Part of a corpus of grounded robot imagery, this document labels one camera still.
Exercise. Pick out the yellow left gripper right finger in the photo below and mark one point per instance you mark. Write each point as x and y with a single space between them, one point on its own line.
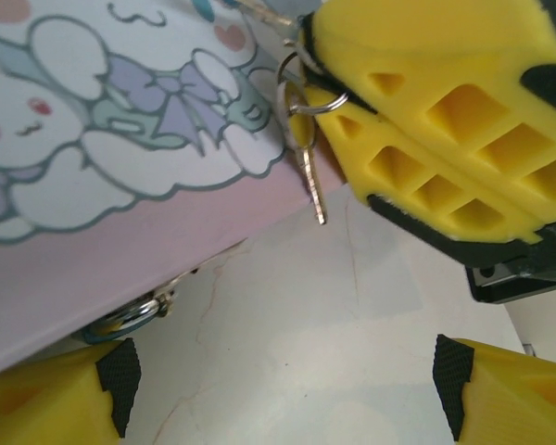
514 408

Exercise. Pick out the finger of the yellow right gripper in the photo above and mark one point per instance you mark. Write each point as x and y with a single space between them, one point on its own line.
421 46
352 148

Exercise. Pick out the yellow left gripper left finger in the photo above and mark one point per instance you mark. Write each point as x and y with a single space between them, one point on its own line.
41 408

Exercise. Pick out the metal box hasp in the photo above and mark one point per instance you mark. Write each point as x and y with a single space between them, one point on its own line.
169 296

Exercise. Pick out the pink cartoon print box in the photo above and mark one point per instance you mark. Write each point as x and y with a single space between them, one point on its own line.
120 222

